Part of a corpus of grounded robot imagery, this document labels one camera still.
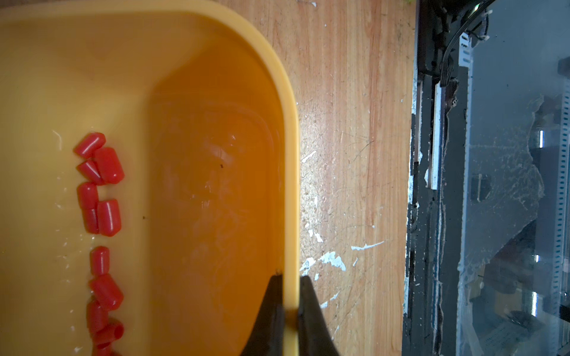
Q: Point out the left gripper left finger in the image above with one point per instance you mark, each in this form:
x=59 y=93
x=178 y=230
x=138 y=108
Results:
x=267 y=334

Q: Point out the yellow plastic tray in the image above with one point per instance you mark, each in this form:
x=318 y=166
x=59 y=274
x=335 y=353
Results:
x=201 y=113

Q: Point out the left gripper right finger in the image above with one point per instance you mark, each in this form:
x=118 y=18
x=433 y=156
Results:
x=313 y=336

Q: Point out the red sleeve in tray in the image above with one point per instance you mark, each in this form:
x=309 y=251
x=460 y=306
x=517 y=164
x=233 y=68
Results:
x=107 y=292
x=109 y=219
x=109 y=165
x=100 y=261
x=89 y=144

